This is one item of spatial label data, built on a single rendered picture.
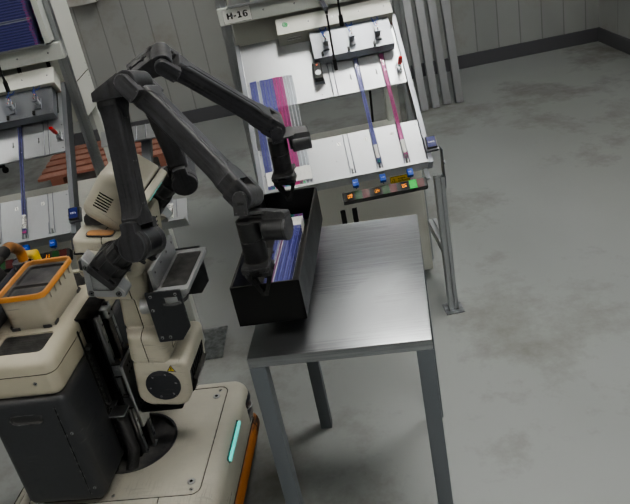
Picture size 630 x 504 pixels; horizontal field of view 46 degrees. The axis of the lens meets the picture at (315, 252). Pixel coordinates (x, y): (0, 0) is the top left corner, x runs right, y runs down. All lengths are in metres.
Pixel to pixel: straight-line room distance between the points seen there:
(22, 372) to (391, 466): 1.24
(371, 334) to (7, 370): 0.98
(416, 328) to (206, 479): 0.86
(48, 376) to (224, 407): 0.69
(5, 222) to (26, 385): 1.22
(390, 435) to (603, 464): 0.71
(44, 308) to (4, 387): 0.24
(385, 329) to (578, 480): 0.97
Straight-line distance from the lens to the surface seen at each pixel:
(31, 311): 2.24
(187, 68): 2.06
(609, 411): 2.81
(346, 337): 1.83
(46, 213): 3.21
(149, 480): 2.42
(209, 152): 1.72
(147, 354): 2.20
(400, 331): 1.82
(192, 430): 2.54
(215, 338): 3.48
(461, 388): 2.91
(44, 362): 2.12
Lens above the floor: 1.81
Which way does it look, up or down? 27 degrees down
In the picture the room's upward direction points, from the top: 12 degrees counter-clockwise
